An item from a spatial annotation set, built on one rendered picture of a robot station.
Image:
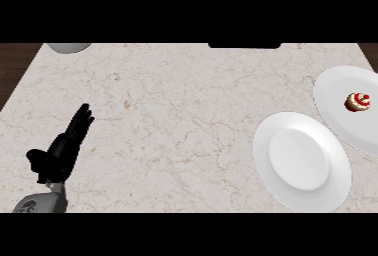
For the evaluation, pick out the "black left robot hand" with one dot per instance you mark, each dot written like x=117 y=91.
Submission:
x=61 y=150

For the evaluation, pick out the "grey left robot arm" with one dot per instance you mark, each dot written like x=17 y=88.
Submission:
x=42 y=201

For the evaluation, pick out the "white plate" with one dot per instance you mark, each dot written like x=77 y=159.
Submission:
x=352 y=83
x=302 y=160

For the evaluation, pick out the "red and white cupcake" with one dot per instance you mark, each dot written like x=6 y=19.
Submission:
x=358 y=102

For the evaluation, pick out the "grey round bowl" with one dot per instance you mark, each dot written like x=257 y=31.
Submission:
x=68 y=47

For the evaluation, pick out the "black appliance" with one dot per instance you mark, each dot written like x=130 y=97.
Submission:
x=244 y=45

